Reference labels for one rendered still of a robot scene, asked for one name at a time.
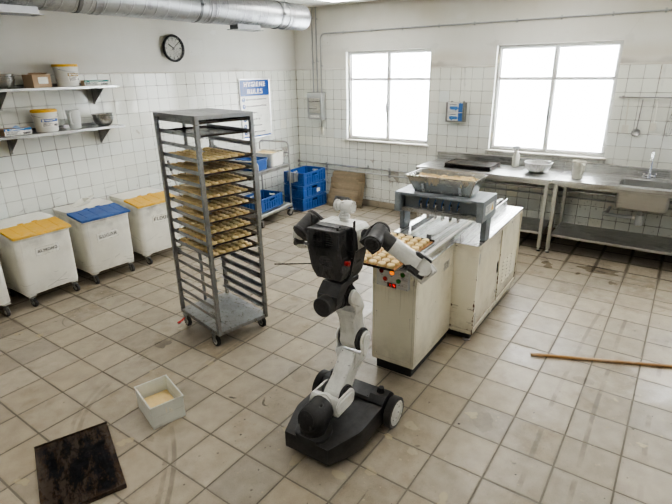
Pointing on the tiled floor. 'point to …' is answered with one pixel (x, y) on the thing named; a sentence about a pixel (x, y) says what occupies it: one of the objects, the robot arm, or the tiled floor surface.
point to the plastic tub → (160, 401)
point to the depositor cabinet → (479, 268)
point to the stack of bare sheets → (78, 467)
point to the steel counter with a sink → (634, 191)
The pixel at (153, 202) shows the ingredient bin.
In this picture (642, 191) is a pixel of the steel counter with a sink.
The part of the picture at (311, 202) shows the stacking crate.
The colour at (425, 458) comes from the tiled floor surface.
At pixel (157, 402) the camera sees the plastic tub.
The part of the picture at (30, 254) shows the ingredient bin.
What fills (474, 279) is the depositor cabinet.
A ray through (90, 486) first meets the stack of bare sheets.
